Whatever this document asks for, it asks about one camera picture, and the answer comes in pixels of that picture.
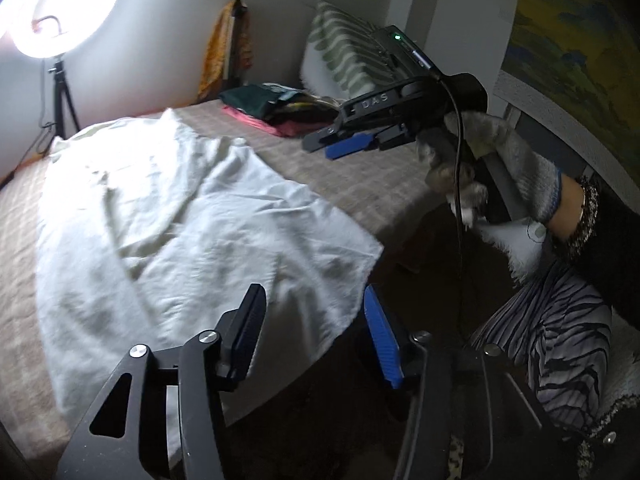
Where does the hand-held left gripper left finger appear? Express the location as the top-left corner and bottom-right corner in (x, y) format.
(55, 282), (268, 480)

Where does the zebra striped clothing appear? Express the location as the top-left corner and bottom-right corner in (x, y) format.
(470, 265), (613, 431)

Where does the pink folded garment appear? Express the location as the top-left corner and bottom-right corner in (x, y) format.
(222, 105), (306, 138)

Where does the green striped pillow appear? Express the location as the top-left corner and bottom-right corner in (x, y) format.
(300, 1), (401, 106)

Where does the white shirt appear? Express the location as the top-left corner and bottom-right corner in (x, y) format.
(34, 110), (385, 441)

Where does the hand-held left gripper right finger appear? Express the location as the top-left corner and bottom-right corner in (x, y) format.
(364, 284), (546, 480)

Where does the black ring light cable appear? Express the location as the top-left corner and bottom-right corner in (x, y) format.
(0, 110), (56, 186)

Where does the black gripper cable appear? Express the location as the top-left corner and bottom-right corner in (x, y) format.
(430, 67), (473, 346)

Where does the multicoloured folded garment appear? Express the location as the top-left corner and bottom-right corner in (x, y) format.
(272, 87), (348, 128)

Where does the person's right forearm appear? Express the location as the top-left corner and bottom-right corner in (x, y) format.
(547, 175), (640, 331)

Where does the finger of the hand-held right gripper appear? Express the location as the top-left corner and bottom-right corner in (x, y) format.
(301, 122), (376, 161)
(372, 122), (417, 153)

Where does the yellow patterned cloth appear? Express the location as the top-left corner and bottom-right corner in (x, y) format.
(197, 0), (253, 101)

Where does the checkered bed blanket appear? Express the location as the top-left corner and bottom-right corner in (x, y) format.
(0, 100), (451, 461)

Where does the person's right hand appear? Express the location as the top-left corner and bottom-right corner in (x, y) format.
(412, 110), (563, 226)

